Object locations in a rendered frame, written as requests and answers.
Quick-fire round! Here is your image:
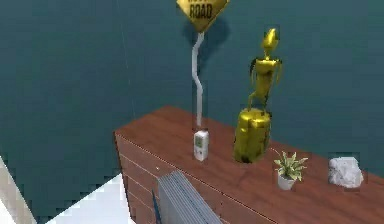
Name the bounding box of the yellow road sign lamp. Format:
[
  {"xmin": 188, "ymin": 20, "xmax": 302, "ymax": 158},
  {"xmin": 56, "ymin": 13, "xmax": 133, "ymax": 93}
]
[{"xmin": 175, "ymin": 0, "xmax": 231, "ymax": 129}]

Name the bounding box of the grey ribbed flat pack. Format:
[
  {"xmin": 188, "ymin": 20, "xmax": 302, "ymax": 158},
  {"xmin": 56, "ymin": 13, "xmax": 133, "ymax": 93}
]
[{"xmin": 151, "ymin": 169, "xmax": 224, "ymax": 224}]

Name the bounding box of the golden figure statue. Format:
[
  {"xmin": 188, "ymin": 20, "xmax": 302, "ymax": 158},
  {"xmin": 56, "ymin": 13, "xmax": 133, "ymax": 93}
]
[{"xmin": 232, "ymin": 27, "xmax": 284, "ymax": 165}]

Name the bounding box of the brown wooden chest of drawers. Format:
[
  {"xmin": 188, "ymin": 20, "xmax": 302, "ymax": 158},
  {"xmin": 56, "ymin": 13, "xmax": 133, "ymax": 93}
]
[{"xmin": 114, "ymin": 105, "xmax": 384, "ymax": 224}]

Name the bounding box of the white crumpled rock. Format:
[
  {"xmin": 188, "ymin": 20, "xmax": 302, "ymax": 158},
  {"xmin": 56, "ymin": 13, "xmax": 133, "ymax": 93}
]
[{"xmin": 327, "ymin": 156, "xmax": 365, "ymax": 189}]

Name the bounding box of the white handheld game console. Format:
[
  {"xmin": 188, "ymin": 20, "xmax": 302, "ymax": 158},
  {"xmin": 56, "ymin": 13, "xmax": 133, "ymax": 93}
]
[{"xmin": 193, "ymin": 129, "xmax": 211, "ymax": 163}]

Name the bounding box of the small potted green plant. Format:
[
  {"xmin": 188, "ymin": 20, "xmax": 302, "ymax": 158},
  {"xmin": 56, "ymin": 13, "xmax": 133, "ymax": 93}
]
[{"xmin": 273, "ymin": 150, "xmax": 309, "ymax": 192}]

